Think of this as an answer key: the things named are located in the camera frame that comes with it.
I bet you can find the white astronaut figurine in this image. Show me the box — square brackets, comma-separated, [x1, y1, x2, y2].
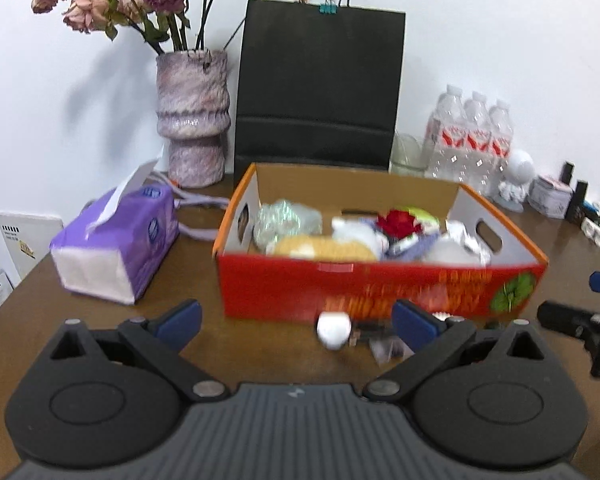
[495, 152, 536, 211]

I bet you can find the white plush toy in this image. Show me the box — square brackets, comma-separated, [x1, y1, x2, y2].
[331, 216, 386, 253]

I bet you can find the black paper bag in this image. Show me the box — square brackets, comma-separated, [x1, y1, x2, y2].
[234, 0, 407, 188]

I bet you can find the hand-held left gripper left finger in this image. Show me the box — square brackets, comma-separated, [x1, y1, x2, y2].
[48, 299, 231, 402]

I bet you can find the white round cap item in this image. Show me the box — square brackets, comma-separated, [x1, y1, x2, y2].
[316, 311, 353, 350]

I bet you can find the purple tissue pack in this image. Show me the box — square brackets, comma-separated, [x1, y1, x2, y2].
[49, 160, 181, 306]

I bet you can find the clear glass jar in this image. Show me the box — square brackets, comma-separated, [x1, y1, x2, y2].
[390, 132, 433, 177]

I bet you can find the red artificial rose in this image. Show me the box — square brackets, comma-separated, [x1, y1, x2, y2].
[377, 210, 423, 238]

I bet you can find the white flat box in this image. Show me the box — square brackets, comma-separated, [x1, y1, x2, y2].
[0, 210, 63, 286]

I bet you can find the white crumpled wrapper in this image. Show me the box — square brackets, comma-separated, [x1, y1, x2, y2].
[447, 220, 492, 263]

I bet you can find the yellow green round item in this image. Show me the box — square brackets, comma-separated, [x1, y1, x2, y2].
[405, 206, 441, 233]

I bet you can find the small white box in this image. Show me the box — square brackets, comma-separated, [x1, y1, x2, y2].
[529, 174, 576, 218]

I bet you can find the purple marbled ceramic vase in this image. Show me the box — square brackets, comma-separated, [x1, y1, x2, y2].
[156, 50, 230, 189]

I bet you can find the orange cardboard box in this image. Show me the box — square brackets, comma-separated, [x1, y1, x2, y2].
[212, 162, 550, 322]

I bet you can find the purple knitted cloth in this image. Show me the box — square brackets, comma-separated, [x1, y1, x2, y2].
[387, 235, 436, 261]

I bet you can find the clear water bottle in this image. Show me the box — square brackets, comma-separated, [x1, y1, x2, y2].
[485, 100, 513, 196]
[462, 91, 493, 191]
[425, 85, 468, 181]

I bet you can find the purple strap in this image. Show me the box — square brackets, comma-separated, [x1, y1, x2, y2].
[172, 195, 231, 242]

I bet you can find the pale green crumpled bag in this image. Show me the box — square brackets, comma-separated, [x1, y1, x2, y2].
[252, 200, 323, 253]

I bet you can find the yellow plush toy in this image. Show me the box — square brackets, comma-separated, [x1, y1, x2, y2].
[272, 234, 381, 262]

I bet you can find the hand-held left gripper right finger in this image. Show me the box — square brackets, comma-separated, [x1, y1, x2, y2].
[362, 299, 556, 402]

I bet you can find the small clear packet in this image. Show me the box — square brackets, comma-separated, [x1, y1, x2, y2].
[370, 337, 406, 363]

